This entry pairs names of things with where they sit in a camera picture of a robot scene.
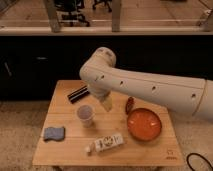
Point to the orange bowl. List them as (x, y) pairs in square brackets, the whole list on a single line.
[(144, 124)]

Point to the blue grey sponge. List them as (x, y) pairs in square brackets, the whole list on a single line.
[(53, 133)]

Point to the wooden table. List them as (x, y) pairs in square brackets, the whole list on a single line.
[(163, 151)]

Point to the white plastic bottle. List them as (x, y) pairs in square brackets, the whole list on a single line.
[(105, 143)]

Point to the black striped rectangular box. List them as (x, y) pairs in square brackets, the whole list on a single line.
[(78, 94)]

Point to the black office chair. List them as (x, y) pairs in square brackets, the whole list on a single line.
[(71, 11)]

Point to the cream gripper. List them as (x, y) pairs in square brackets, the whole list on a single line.
[(107, 103)]

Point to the dark red snack packet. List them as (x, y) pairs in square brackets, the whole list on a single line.
[(129, 105)]

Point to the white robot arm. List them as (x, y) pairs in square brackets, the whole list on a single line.
[(184, 95)]

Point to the black cabinet counter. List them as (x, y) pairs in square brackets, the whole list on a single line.
[(30, 66)]

